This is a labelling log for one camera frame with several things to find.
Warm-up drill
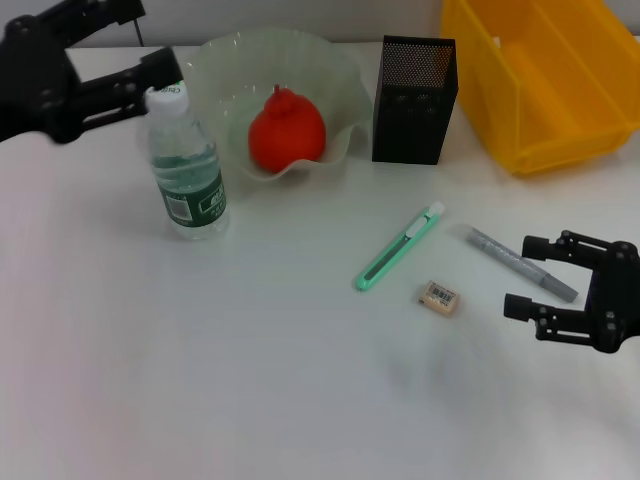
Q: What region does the beige eraser with barcode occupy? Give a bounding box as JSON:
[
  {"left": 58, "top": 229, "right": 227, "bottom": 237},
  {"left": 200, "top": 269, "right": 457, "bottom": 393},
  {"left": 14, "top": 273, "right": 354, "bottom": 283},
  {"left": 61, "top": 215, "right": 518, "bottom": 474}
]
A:
[{"left": 415, "top": 280, "right": 462, "bottom": 317}]

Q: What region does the translucent green wavy fruit plate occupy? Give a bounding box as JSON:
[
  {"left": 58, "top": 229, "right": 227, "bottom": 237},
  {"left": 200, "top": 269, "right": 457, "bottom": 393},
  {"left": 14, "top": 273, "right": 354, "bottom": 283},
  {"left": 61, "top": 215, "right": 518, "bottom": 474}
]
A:
[{"left": 182, "top": 29, "right": 374, "bottom": 184}]

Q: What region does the black mesh pen holder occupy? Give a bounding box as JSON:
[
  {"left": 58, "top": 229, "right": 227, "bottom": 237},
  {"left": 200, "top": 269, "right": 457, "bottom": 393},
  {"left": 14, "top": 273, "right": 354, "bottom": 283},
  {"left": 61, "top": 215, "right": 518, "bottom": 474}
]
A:
[{"left": 371, "top": 34, "right": 458, "bottom": 165}]

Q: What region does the grey marker pen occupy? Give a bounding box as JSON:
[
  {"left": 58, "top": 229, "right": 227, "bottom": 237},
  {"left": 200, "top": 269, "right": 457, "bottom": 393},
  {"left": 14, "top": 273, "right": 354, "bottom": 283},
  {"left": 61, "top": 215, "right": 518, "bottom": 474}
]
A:
[{"left": 465, "top": 225, "right": 581, "bottom": 304}]

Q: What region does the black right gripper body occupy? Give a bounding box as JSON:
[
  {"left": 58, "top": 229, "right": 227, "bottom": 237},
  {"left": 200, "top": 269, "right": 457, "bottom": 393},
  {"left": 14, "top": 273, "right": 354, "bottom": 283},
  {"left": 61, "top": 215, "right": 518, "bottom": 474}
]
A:
[{"left": 584, "top": 240, "right": 640, "bottom": 355}]

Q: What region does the yellow plastic bin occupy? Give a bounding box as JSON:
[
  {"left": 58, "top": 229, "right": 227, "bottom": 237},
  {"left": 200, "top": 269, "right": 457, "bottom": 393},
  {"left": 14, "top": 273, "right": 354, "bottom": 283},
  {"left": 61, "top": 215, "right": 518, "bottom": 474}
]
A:
[{"left": 439, "top": 0, "right": 640, "bottom": 176}]

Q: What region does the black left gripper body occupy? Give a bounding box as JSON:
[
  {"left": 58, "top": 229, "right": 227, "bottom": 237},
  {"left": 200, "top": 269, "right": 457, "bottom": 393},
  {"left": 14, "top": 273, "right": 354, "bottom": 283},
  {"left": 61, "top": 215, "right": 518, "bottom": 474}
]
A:
[{"left": 0, "top": 16, "right": 85, "bottom": 146}]

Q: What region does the clear water bottle green label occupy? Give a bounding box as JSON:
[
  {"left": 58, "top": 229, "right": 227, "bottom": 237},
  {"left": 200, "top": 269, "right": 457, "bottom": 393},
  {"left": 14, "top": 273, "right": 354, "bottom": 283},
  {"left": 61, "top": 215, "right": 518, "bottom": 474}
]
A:
[{"left": 144, "top": 82, "right": 232, "bottom": 242}]

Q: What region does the mint green utility knife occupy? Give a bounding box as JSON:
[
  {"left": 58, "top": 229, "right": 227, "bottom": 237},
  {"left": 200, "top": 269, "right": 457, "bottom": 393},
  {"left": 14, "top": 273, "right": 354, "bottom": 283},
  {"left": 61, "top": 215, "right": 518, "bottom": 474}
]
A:
[{"left": 354, "top": 201, "right": 447, "bottom": 293}]

